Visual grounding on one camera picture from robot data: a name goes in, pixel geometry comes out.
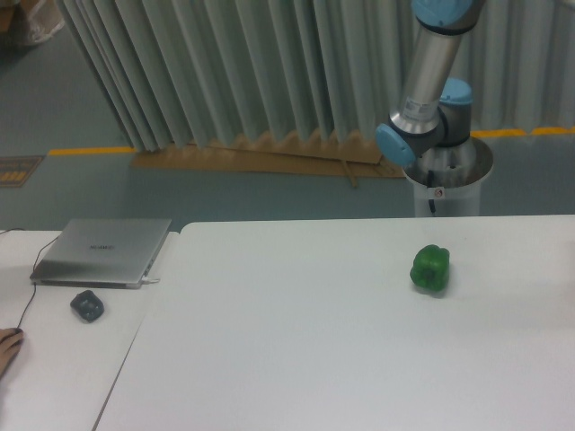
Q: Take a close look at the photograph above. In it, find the person's hand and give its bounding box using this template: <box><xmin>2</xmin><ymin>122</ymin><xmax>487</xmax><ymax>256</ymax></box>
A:
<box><xmin>0</xmin><ymin>328</ymin><xmax>24</xmax><ymax>377</ymax></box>

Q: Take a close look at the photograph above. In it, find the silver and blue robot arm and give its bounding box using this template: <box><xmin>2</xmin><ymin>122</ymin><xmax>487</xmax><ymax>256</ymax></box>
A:
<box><xmin>376</xmin><ymin>1</ymin><xmax>484</xmax><ymax>166</ymax></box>

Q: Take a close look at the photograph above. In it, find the black small controller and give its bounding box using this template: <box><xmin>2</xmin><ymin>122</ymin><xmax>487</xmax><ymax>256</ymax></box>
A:
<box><xmin>70</xmin><ymin>290</ymin><xmax>105</xmax><ymax>323</ymax></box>

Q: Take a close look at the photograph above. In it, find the silver closed laptop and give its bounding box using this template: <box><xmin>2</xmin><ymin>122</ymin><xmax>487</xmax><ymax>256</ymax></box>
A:
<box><xmin>30</xmin><ymin>218</ymin><xmax>172</xmax><ymax>288</ymax></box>

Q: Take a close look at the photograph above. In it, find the white usb plug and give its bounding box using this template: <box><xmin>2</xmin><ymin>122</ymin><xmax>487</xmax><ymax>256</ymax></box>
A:
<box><xmin>141</xmin><ymin>277</ymin><xmax>161</xmax><ymax>285</ymax></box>

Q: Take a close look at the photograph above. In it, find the grey-green pleated curtain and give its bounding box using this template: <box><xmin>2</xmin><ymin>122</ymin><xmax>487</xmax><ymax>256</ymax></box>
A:
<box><xmin>58</xmin><ymin>1</ymin><xmax>574</xmax><ymax>151</ymax></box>

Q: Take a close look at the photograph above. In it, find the brown cardboard sheet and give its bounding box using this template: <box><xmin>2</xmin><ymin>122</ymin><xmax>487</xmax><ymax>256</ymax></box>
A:
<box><xmin>130</xmin><ymin>130</ymin><xmax>404</xmax><ymax>188</ymax></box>

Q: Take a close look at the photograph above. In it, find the green bell pepper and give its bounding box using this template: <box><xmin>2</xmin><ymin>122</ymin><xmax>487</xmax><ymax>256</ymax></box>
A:
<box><xmin>410</xmin><ymin>244</ymin><xmax>450</xmax><ymax>293</ymax></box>

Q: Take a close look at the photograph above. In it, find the black mouse cable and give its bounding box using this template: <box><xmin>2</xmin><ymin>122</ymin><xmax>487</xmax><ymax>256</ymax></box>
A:
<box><xmin>0</xmin><ymin>228</ymin><xmax>64</xmax><ymax>330</ymax></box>

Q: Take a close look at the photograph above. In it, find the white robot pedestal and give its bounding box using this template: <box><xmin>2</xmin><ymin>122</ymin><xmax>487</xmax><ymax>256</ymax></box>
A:
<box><xmin>403</xmin><ymin>137</ymin><xmax>493</xmax><ymax>217</ymax></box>

